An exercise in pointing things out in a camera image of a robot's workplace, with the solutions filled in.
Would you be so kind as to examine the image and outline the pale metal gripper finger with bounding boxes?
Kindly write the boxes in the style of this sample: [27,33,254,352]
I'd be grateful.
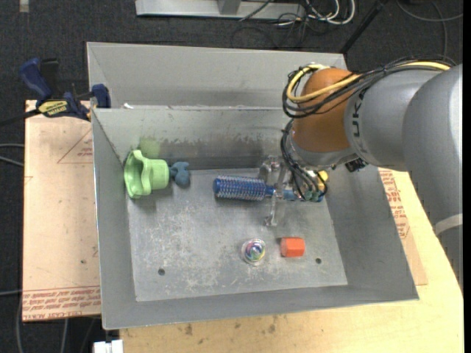
[258,156,284,184]
[263,196,280,228]

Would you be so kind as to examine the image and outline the blue round hairbrush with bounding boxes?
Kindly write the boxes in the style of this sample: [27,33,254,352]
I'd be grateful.
[212,174,325,203]

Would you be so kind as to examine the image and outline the orange block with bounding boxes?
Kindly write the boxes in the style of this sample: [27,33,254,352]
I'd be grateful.
[279,236,307,259]

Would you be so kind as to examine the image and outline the clear ball with colourful core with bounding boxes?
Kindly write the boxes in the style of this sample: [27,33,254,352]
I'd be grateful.
[241,238,267,266]

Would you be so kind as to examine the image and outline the grey metal bin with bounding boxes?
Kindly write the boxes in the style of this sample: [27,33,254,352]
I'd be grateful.
[86,41,420,331]

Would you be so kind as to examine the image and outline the small blue-grey toy figure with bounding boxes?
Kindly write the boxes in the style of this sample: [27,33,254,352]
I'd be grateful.
[169,161,191,188]

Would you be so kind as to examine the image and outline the light green plastic cup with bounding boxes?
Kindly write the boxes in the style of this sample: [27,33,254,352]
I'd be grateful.
[123,149,171,199]

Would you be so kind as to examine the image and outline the brown cardboard board, red print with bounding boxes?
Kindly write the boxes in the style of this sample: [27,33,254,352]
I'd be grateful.
[21,99,430,323]

